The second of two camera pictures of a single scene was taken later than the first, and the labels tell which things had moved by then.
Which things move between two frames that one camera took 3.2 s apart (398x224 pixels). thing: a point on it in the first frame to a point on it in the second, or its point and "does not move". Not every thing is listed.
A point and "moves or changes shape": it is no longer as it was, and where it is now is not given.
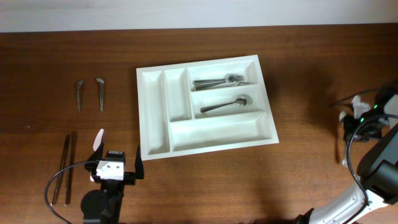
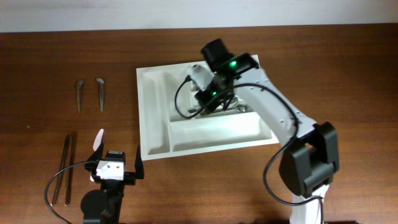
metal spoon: x=345 y=161 to x=191 y=111
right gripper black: x=349 y=127 to x=203 y=98
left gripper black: x=131 y=177 does not move
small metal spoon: x=79 y=93 does not move
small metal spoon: x=101 y=89 does not move
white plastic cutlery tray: x=203 y=107 does not move
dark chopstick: x=73 y=150 does not move
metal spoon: x=244 y=99 moves or changes shape
